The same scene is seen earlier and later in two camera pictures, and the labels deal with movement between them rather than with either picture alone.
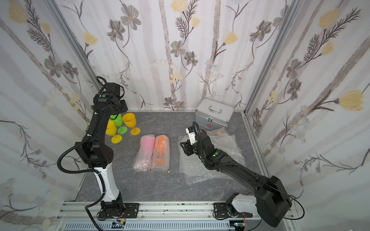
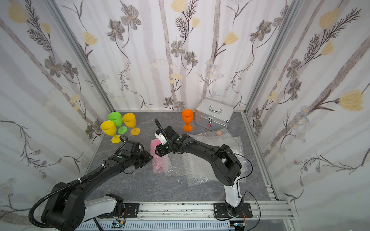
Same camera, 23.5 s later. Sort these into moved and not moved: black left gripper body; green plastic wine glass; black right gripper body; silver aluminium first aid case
Moved: black left gripper body; black right gripper body
Not moved: green plastic wine glass; silver aluminium first aid case
